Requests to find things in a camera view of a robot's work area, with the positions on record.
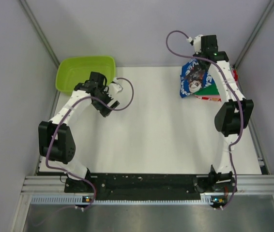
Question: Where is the aluminium corner post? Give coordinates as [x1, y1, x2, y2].
[17, 0, 60, 68]
[233, 0, 274, 69]

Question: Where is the right aluminium corner post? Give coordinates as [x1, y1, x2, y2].
[233, 0, 274, 69]

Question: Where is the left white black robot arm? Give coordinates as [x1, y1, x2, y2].
[38, 72, 123, 192]

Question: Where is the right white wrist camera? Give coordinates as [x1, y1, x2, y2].
[186, 35, 203, 54]

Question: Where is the lime green plastic tub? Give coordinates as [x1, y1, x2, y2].
[55, 56, 116, 95]

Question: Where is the folded red patterned t shirt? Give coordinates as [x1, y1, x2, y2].
[195, 69, 239, 103]

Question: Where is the grey slotted cable duct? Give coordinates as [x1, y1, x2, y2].
[30, 194, 227, 206]

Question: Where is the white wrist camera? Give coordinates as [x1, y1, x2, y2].
[186, 35, 203, 54]
[108, 78, 123, 97]

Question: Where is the blue printed t shirt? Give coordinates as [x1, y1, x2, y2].
[180, 59, 215, 98]

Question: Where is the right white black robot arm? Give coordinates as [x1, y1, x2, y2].
[193, 35, 254, 191]

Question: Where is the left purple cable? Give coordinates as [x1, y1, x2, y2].
[45, 77, 135, 213]

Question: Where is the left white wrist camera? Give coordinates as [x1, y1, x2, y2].
[108, 78, 123, 97]

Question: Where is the folded green t shirt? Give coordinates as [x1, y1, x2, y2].
[195, 84, 219, 96]

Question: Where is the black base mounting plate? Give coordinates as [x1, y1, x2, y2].
[64, 173, 235, 201]

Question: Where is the aluminium frame rail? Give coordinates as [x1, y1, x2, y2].
[21, 175, 274, 195]

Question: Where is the left aluminium corner post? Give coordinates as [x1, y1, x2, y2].
[17, 0, 60, 68]

